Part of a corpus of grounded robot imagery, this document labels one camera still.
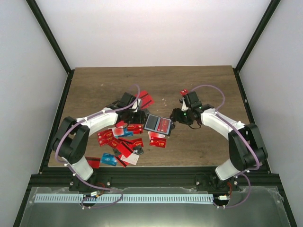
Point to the black frame post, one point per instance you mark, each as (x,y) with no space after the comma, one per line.
(48,33)
(257,34)

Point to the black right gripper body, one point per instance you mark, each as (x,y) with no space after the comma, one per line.
(185,118)

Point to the black card carried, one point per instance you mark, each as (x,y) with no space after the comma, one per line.
(151,122)

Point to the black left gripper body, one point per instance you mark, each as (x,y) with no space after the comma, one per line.
(134,119)

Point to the red striped card top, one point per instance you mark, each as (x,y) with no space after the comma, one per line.
(144,95)

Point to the blue card front left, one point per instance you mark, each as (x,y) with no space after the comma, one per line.
(109,159)

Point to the red VIP card centre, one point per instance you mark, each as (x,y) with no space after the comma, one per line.
(158,142)

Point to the light blue slotted cable duct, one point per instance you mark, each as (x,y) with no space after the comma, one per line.
(127,198)

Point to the black card holder wallet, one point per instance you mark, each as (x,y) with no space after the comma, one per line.
(172,126)

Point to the black front frame rail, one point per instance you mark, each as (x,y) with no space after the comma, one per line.
(200,178)

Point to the black frame post right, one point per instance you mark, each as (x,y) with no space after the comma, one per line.
(257,34)

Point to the red VIP card front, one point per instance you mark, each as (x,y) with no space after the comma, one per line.
(163,125)

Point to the white red circle card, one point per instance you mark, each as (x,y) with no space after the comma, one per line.
(117,131)

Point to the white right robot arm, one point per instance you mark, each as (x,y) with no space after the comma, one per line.
(247,150)

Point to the lone red VIP card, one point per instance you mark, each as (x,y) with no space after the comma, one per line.
(183,92)

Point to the red striped card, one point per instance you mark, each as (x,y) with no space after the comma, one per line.
(146,101)
(144,95)

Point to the red VIP card left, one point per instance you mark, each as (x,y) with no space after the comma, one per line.
(104,135)

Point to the red card front left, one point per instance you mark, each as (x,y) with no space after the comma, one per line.
(93,162)

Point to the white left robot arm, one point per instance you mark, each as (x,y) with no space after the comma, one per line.
(71,138)

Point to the white card front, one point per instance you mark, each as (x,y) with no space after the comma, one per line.
(131,159)

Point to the black frame post left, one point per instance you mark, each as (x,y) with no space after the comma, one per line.
(48,33)

